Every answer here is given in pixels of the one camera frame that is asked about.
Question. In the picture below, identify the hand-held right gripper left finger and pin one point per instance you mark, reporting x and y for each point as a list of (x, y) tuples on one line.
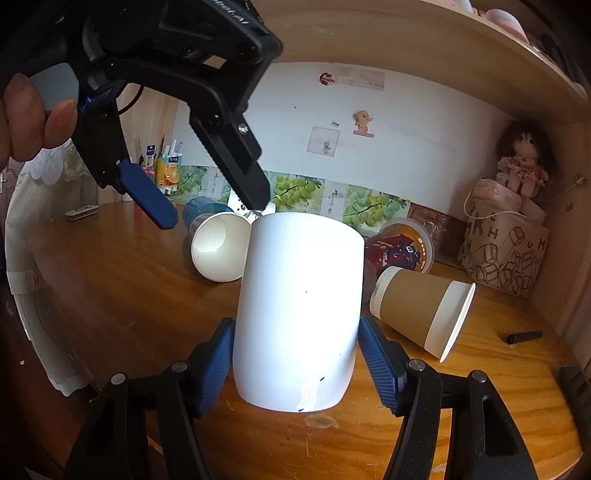
[(216, 364)]

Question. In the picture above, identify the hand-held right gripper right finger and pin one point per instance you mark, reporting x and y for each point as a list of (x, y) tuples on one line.
[(379, 364)]

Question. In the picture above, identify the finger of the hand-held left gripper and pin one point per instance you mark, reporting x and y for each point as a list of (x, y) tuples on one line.
[(235, 157), (143, 194)]

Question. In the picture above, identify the blue cup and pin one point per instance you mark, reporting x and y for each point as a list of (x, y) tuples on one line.
[(198, 210)]

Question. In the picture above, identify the brown paper cup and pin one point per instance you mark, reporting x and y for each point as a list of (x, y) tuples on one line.
[(415, 304)]

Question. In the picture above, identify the white paper cup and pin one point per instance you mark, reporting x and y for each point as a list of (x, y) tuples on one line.
[(217, 249)]

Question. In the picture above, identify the red printed plastic cup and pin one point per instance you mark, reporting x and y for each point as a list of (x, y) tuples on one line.
[(401, 251)]

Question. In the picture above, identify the pink cup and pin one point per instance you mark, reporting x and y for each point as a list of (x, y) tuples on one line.
[(505, 23)]

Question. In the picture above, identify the person's left hand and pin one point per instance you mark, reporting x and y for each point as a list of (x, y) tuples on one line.
[(23, 120)]

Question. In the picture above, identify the white printed card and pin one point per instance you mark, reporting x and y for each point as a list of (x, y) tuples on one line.
[(236, 205)]

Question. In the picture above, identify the white remote control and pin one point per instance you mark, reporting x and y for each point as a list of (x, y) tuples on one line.
[(81, 212)]

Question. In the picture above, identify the white lace cloth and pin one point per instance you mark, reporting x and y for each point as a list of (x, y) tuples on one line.
[(32, 221)]

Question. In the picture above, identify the black marker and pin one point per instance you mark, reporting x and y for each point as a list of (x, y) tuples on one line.
[(524, 337)]

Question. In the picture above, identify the printed paper bag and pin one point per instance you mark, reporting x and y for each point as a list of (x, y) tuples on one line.
[(505, 261)]

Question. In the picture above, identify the black object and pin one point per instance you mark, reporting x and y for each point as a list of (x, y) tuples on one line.
[(577, 390)]

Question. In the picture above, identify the pink round box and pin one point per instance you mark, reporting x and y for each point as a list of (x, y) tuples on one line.
[(496, 196)]

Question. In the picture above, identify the wooden shelf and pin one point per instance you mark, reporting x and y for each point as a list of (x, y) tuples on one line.
[(415, 41)]

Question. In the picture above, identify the rag doll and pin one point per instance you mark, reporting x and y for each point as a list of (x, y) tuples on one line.
[(524, 159)]

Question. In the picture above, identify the grape print wall strip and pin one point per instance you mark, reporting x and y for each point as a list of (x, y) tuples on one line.
[(295, 189)]

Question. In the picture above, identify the pink wall sticker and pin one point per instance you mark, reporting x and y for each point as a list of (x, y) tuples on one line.
[(323, 141)]

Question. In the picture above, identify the red wall sticker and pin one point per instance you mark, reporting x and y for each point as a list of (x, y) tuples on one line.
[(328, 78)]

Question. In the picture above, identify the yellow pony wall sticker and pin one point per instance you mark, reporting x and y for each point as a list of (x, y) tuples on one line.
[(363, 121)]

